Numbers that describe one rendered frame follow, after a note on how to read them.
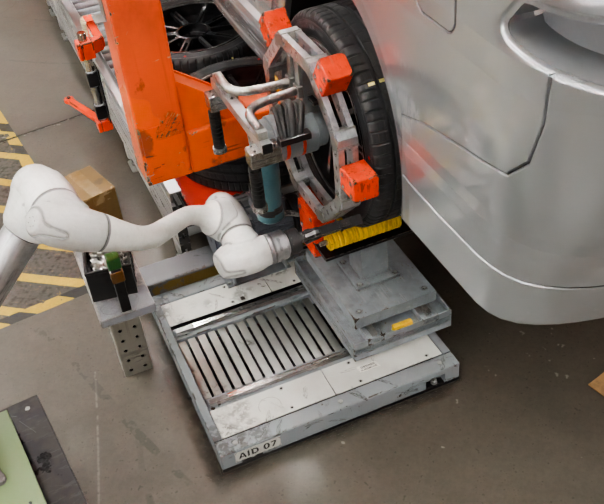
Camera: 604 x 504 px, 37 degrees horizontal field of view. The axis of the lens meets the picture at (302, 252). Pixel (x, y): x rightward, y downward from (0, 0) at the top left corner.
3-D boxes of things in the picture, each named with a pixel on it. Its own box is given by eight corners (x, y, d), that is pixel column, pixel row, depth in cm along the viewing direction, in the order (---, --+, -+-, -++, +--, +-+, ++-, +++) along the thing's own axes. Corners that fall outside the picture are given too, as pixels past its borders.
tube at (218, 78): (296, 90, 258) (293, 56, 251) (233, 108, 253) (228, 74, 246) (273, 64, 271) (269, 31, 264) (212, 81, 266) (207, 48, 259)
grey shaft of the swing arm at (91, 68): (114, 132, 426) (89, 34, 394) (102, 135, 425) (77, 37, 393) (109, 123, 433) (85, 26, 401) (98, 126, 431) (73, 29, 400)
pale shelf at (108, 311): (156, 310, 274) (155, 303, 272) (102, 329, 270) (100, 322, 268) (121, 232, 305) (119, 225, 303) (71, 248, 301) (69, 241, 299)
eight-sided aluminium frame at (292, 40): (364, 247, 264) (356, 82, 230) (344, 254, 263) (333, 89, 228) (292, 156, 304) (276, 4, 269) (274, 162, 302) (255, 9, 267)
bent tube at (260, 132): (325, 121, 243) (322, 87, 237) (258, 142, 238) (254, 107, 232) (299, 93, 256) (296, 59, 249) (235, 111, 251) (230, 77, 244)
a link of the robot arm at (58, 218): (116, 220, 219) (95, 194, 228) (46, 208, 207) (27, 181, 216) (97, 266, 223) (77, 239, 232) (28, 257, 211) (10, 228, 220)
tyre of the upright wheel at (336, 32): (334, 63, 312) (410, 235, 296) (270, 81, 306) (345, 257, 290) (380, -57, 250) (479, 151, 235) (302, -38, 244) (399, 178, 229)
